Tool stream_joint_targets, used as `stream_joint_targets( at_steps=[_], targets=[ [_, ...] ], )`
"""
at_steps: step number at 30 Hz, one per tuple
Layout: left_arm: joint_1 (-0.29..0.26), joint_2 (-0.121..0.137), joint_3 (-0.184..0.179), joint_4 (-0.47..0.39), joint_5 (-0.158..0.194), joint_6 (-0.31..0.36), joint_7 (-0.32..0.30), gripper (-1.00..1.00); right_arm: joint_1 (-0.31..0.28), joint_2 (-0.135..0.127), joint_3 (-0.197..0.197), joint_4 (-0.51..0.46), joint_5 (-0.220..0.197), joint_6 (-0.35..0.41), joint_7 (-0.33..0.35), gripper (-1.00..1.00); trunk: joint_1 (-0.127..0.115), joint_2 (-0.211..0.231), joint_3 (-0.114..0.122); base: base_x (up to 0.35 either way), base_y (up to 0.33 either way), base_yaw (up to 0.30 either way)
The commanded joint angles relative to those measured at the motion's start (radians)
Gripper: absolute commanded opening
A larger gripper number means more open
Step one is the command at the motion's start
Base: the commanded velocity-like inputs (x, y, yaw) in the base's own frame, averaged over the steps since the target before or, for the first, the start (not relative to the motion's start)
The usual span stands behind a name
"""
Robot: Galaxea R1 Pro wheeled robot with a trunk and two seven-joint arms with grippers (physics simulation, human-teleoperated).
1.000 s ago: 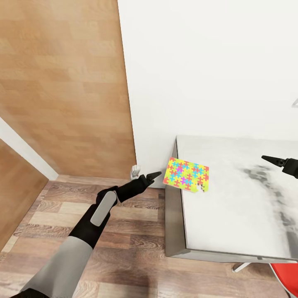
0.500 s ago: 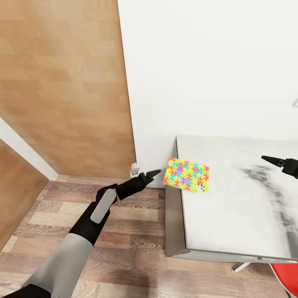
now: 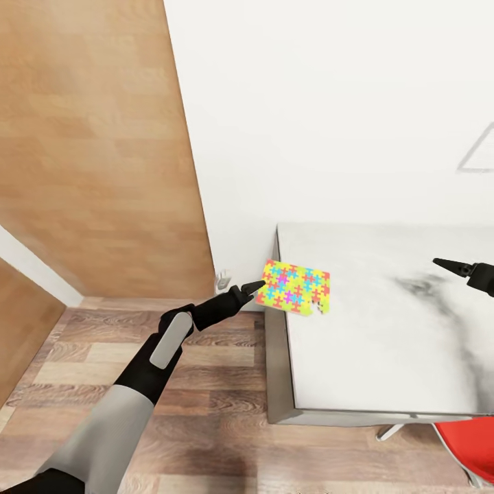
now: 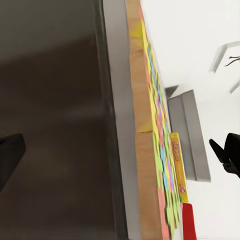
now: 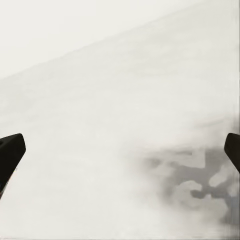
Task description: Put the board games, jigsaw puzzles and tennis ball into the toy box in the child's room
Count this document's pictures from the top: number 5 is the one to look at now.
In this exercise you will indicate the desk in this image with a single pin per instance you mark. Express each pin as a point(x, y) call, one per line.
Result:
point(125, 137)

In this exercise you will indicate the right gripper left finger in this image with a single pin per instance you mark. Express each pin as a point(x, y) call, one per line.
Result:
point(12, 149)

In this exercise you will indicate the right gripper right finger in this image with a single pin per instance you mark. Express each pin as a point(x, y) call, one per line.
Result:
point(232, 149)

